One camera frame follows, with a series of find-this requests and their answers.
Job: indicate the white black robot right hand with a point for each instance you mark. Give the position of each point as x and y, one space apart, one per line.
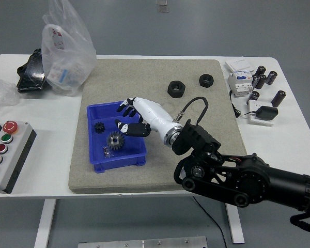
155 113

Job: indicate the large grey metal gear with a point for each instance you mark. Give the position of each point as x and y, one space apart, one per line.
115 141

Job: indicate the small black gear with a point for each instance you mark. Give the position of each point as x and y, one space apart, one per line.
99 127

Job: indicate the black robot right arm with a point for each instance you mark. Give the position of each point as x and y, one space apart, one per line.
248 178

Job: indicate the large black hex nut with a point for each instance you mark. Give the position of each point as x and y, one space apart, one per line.
176 89

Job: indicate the blue plastic box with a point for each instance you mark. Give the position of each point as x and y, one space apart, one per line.
129 152

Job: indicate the small black hex nut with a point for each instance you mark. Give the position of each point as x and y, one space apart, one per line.
206 80

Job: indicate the grey push-button control box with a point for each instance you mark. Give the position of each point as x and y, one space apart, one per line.
15 160

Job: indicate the grey-brown mat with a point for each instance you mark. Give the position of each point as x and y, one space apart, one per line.
144 77

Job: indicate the white circuit breaker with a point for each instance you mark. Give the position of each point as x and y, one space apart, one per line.
239 85

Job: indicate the dark cylindrical capacitor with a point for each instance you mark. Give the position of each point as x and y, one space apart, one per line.
254 96
271 77
261 70
255 80
262 82
278 98

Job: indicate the white socket plate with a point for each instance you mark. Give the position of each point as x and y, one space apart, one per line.
255 121

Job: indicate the metal floor socket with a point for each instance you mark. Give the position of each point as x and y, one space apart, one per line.
162 6

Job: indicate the large translucent plastic bag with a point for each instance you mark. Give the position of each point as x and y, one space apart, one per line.
67 51

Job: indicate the black power adapter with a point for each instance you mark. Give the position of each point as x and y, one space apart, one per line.
267 113

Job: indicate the black wrapped part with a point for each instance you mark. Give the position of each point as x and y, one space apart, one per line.
31 75

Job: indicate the white table leg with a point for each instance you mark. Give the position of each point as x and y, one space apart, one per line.
45 222
236 227

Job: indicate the red emergency stop button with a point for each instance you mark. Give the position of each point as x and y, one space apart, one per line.
9 126

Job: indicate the green push button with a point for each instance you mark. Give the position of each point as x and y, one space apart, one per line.
6 138

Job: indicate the crumpled clear plastic wrap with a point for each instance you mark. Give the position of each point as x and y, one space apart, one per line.
0 94

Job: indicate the red push button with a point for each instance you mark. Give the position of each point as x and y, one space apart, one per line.
1 149

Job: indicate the white flat switch panel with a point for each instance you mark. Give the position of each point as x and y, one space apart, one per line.
239 65

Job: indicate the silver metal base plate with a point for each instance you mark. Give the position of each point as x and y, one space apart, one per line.
142 242

